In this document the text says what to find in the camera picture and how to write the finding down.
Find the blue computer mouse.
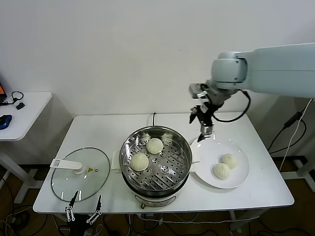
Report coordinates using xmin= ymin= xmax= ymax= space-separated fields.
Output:
xmin=0 ymin=114 xmax=13 ymax=130

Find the white round plate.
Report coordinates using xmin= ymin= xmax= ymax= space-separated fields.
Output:
xmin=189 ymin=135 xmax=250 ymax=189

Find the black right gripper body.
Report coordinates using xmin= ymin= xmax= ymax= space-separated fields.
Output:
xmin=197 ymin=101 xmax=219 ymax=126

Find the stainless steel steamer basket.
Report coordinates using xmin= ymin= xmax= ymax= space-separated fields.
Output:
xmin=119 ymin=125 xmax=193 ymax=196

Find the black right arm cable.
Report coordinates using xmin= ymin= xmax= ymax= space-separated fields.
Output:
xmin=212 ymin=89 xmax=252 ymax=123

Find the glass lid with white handle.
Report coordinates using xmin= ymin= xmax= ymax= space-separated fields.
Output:
xmin=50 ymin=147 xmax=111 ymax=203

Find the white hanging cable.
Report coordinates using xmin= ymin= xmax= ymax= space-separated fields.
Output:
xmin=279 ymin=98 xmax=312 ymax=174

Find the black cable with adapter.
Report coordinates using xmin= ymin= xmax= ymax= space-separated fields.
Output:
xmin=267 ymin=112 xmax=307 ymax=154

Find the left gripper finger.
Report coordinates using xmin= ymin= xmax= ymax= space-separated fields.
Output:
xmin=85 ymin=194 xmax=103 ymax=224
xmin=64 ymin=190 xmax=79 ymax=222

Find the white steamed baozi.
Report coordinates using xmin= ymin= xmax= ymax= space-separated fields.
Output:
xmin=146 ymin=138 xmax=163 ymax=154
xmin=212 ymin=163 xmax=231 ymax=180
xmin=130 ymin=153 xmax=150 ymax=172
xmin=220 ymin=153 xmax=239 ymax=170

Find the white side desk with sticker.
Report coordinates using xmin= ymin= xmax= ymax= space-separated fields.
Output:
xmin=280 ymin=157 xmax=315 ymax=192

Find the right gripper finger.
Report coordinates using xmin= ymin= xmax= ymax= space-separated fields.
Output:
xmin=189 ymin=105 xmax=201 ymax=124
xmin=197 ymin=124 xmax=214 ymax=142

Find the white side desk with laptop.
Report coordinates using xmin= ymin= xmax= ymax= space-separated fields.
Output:
xmin=0 ymin=92 xmax=54 ymax=205

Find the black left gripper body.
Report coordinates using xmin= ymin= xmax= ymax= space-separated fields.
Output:
xmin=66 ymin=213 xmax=96 ymax=236

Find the black headset cable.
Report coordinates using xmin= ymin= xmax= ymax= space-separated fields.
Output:
xmin=0 ymin=90 xmax=25 ymax=106

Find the white electric pot base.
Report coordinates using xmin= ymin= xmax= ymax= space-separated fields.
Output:
xmin=111 ymin=150 xmax=200 ymax=210

